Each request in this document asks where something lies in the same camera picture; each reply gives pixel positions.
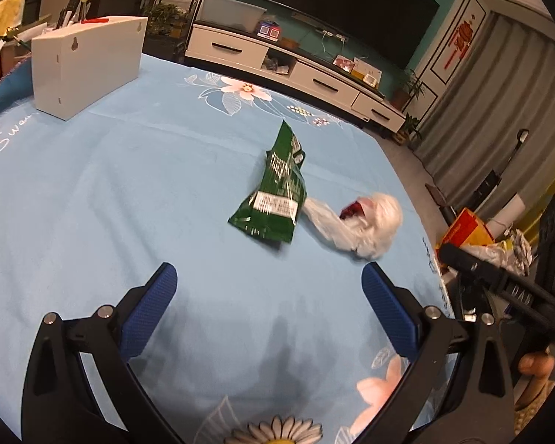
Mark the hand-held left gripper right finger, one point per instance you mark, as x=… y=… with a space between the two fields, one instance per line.
x=391 y=314

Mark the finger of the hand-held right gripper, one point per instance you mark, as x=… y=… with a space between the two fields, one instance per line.
x=471 y=263

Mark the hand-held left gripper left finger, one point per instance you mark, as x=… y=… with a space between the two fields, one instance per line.
x=150 y=314

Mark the small white plastic bag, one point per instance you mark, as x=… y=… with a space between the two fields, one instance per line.
x=374 y=226

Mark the tapered green snack packet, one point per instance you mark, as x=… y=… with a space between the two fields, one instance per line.
x=273 y=189

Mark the person's right hand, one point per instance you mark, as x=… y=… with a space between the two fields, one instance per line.
x=536 y=363

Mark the large white plastic bag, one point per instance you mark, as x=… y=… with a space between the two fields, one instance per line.
x=495 y=252

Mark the red yellow box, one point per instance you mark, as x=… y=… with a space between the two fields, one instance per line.
x=465 y=231

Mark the crumpled patterned paper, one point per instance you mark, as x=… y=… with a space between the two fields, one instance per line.
x=522 y=249

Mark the white paper roll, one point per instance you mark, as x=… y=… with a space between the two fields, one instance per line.
x=508 y=210

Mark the upright vacuum cleaner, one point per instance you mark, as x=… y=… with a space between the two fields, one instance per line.
x=488 y=185

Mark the blue floral tablecloth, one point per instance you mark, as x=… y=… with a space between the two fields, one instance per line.
x=120 y=194

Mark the potted plant in yellow pot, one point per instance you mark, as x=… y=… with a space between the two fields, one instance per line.
x=411 y=127

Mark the grey curtain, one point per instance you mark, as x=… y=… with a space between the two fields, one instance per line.
x=499 y=101

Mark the potted plant in brown pot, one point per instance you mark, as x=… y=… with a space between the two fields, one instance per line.
x=409 y=85

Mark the yellow envelope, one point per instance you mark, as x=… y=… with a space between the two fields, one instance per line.
x=367 y=71

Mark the red knot decoration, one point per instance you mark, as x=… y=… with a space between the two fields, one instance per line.
x=462 y=37

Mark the red picture card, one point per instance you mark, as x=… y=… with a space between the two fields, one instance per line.
x=343 y=62

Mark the white tv cabinet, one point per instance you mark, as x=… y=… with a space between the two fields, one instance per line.
x=314 y=81

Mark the white rectangular box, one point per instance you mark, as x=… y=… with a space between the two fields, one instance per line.
x=88 y=64

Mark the large black television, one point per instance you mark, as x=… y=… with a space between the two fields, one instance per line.
x=337 y=4

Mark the bushy potted plant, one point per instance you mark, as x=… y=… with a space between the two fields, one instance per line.
x=164 y=18

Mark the grey storage bin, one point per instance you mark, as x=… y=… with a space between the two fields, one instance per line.
x=233 y=11

